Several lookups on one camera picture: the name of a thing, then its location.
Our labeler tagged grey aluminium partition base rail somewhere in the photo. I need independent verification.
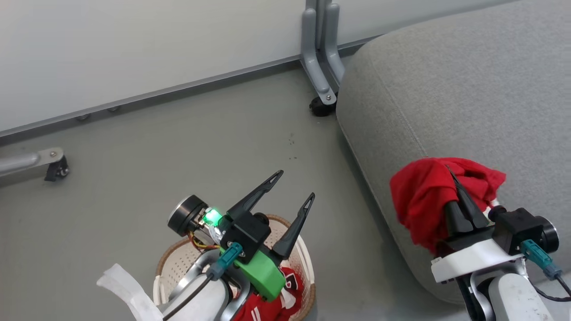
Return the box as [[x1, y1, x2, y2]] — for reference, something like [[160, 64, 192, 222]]
[[0, 34, 385, 146]]

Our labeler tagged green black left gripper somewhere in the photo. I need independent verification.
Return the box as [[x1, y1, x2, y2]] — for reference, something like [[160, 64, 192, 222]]
[[168, 170, 316, 301]]

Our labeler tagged black cable teal plug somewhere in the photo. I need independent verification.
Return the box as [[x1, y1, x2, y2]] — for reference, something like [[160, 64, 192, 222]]
[[520, 239, 571, 302], [162, 242, 244, 321]]

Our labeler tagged right black cable teal plug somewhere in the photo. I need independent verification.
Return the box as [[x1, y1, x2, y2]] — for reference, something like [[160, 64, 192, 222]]
[[520, 239, 571, 302]]

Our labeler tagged grey sofa cushion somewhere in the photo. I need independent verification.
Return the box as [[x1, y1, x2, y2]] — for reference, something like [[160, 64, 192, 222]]
[[335, 0, 571, 306]]

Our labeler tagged grey metal stand leg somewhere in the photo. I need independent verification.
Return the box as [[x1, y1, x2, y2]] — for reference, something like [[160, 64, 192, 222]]
[[0, 147, 65, 179], [325, 1, 345, 86], [301, 7, 338, 107]]

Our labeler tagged plain red garment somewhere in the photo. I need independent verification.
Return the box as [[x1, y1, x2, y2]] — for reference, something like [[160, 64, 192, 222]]
[[389, 157, 507, 255]]

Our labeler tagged black caster wheel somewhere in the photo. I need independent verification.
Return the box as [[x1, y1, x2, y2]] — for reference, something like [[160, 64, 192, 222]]
[[309, 96, 336, 117], [44, 155, 70, 182]]

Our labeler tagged white translucent plastic strip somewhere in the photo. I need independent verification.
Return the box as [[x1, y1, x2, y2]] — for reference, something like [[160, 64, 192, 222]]
[[96, 263, 165, 321]]

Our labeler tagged red garment with white print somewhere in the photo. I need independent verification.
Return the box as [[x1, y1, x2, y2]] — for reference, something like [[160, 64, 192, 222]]
[[232, 266, 305, 321]]

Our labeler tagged small coloured wire bundle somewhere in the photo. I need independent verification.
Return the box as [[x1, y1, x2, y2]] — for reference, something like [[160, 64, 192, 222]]
[[189, 231, 220, 250]]

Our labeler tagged left black cable teal plug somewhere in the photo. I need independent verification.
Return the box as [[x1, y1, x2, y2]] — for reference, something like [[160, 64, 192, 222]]
[[162, 242, 244, 321]]

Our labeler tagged white laundry basket brown rim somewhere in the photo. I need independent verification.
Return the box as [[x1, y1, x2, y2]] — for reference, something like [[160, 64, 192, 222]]
[[153, 214, 317, 321]]

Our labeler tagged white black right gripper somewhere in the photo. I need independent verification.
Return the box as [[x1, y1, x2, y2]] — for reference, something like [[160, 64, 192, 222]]
[[431, 165, 561, 284]]

